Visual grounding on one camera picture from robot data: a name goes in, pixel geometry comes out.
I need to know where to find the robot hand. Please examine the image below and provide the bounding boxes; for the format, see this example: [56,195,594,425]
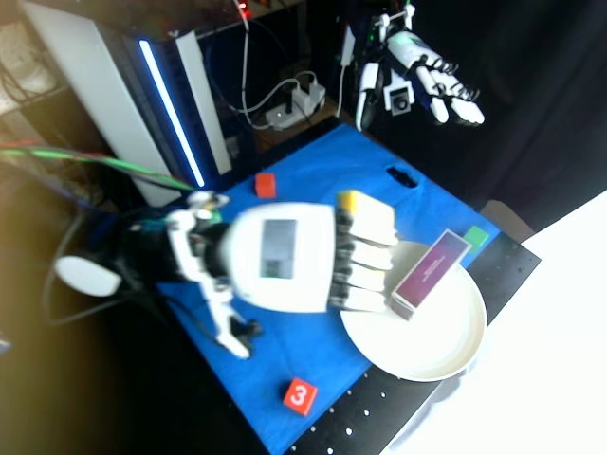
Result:
[203,203,400,360]
[355,30,486,132]

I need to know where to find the white round plate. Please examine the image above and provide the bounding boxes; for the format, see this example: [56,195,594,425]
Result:
[339,240,488,383]

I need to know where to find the dark curtain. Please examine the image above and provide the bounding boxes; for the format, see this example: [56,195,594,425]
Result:
[307,0,607,228]

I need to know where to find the white power cable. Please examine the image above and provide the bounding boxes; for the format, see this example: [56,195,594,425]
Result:
[231,0,315,130]

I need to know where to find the red block with number three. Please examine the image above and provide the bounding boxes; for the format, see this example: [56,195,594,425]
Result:
[282,377,319,418]

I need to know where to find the white adapter with cable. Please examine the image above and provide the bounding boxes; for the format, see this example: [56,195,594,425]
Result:
[335,23,358,122]

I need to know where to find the green block with face print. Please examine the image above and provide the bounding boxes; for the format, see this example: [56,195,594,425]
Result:
[463,226,490,248]

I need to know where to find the plain red block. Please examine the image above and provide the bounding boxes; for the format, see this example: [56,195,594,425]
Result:
[254,173,278,198]

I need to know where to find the white power strip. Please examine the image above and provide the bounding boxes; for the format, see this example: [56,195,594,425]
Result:
[264,78,328,132]

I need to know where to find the purple rectangular box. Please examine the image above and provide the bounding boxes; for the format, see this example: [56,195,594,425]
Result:
[389,229,473,323]

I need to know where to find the coloured wire bundle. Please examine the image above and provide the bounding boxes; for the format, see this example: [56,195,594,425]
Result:
[0,146,196,191]

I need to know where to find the white computer tower blue light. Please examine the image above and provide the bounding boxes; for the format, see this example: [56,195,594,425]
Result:
[18,0,233,208]

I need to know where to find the blue cloth bag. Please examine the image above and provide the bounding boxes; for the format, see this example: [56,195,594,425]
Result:
[156,121,502,455]

